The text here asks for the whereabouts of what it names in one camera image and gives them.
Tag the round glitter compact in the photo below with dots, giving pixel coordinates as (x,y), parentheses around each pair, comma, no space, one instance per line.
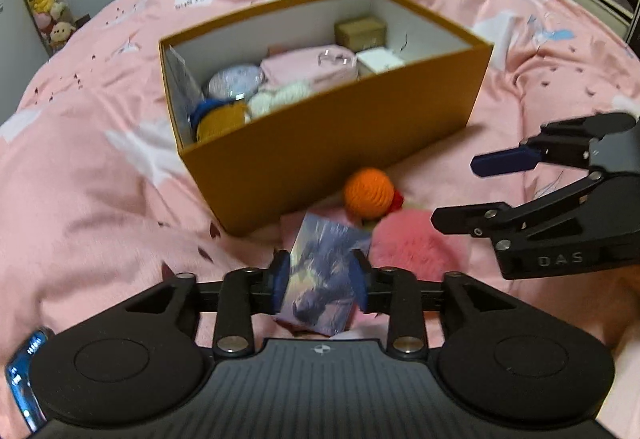
(232,81)

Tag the orange cardboard box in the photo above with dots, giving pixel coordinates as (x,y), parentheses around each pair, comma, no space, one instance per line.
(350,134)

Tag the small white box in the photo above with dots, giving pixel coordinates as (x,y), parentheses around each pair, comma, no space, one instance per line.
(380,60)

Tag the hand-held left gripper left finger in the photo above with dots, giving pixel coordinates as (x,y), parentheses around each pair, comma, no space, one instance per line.
(277,279)

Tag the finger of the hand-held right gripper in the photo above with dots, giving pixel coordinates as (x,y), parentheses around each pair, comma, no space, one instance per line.
(465,221)
(505,161)

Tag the white crochet doll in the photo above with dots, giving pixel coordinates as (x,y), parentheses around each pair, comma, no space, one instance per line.
(277,96)

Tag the smartphone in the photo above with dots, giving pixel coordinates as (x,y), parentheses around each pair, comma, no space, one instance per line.
(25,384)

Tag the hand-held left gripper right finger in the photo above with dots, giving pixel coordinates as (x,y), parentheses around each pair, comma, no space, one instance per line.
(361,286)

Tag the brown teddy bear plush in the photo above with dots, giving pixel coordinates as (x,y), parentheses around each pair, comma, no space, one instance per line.
(220,121)

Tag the pink fabric pouch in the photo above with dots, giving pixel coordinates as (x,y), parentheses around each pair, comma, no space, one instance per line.
(300,69)

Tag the pink fur pompom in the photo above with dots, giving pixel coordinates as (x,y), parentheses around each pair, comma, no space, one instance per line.
(405,249)

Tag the gold gift box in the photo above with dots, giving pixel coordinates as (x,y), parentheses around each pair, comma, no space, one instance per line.
(362,33)

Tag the orange crochet ball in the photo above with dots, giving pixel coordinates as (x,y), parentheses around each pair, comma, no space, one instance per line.
(369,191)

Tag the blue picture card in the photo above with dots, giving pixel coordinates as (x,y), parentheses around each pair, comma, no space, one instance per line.
(320,279)

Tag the small red crochet piece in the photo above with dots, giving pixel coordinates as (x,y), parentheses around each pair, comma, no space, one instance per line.
(397,201)

